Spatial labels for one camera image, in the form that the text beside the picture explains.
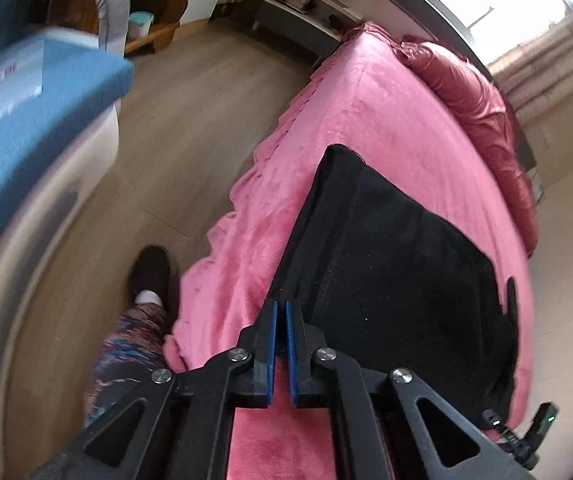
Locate patterned curtain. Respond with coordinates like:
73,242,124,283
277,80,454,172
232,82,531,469
486,20,573,122

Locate teal container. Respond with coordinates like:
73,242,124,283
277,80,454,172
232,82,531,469
128,11,155,39

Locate pink bed blanket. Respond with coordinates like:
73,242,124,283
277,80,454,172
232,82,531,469
164,22,539,480

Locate white plastic packet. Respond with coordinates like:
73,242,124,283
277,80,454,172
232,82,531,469
0,35,48,113

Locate person's patterned trouser leg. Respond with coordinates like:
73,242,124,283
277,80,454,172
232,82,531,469
82,304,170,428

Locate grey chair back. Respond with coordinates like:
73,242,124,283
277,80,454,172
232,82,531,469
25,0,132,57

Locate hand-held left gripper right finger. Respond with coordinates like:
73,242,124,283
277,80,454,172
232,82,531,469
286,300,537,480

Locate blue seat cushion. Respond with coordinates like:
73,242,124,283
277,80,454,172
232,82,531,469
0,27,134,236

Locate black pants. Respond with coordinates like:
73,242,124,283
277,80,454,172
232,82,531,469
272,144,519,418

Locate dark bed headboard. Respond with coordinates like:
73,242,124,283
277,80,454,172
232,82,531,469
385,0,538,172

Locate white shelf unit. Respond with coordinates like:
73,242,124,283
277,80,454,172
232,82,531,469
251,0,363,58

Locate person's black shoe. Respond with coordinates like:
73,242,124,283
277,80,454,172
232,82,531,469
129,245,172,311

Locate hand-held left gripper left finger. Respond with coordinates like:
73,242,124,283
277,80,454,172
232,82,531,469
26,299,280,480

